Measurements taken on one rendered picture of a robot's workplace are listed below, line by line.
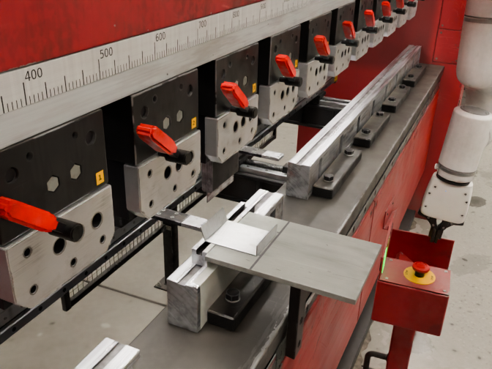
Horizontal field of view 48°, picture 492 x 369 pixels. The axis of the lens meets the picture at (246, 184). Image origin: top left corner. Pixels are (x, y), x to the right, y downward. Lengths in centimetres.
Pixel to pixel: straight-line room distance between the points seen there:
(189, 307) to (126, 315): 149
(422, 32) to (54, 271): 260
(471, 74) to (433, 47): 177
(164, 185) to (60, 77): 24
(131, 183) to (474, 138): 82
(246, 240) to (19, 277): 52
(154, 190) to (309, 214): 71
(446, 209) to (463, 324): 127
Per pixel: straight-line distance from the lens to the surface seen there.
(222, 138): 85
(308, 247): 99
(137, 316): 243
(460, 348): 245
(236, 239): 100
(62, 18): 55
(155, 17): 67
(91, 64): 58
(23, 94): 52
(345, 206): 141
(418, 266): 135
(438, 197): 135
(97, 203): 62
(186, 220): 105
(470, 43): 124
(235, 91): 78
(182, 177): 76
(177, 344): 97
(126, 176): 68
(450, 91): 305
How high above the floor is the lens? 152
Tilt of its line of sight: 26 degrees down
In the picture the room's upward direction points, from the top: 2 degrees clockwise
